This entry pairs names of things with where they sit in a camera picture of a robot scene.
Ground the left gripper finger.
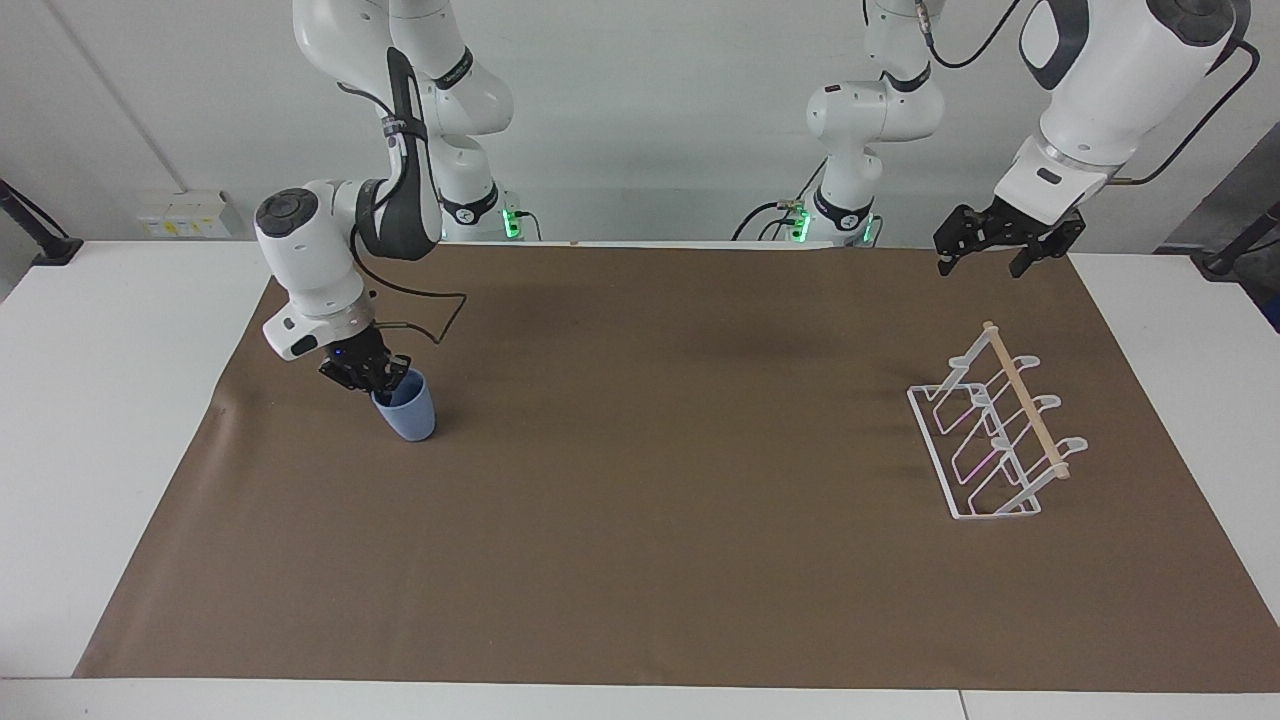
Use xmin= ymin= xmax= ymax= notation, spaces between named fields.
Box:
xmin=934 ymin=204 xmax=993 ymax=277
xmin=1009 ymin=236 xmax=1063 ymax=280

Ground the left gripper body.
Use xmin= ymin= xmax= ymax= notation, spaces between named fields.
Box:
xmin=975 ymin=198 xmax=1087 ymax=253

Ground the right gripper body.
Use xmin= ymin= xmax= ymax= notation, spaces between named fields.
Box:
xmin=318 ymin=328 xmax=394 ymax=383

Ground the blue cup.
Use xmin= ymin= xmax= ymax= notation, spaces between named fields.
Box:
xmin=371 ymin=368 xmax=438 ymax=443

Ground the black stand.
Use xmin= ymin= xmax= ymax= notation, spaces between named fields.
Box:
xmin=1190 ymin=200 xmax=1280 ymax=280
xmin=0 ymin=178 xmax=84 ymax=267

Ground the white wire cup holder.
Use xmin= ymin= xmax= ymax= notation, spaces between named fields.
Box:
xmin=907 ymin=320 xmax=1090 ymax=522

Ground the white wall socket box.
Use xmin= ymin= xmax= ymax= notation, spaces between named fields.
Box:
xmin=137 ymin=189 xmax=233 ymax=240

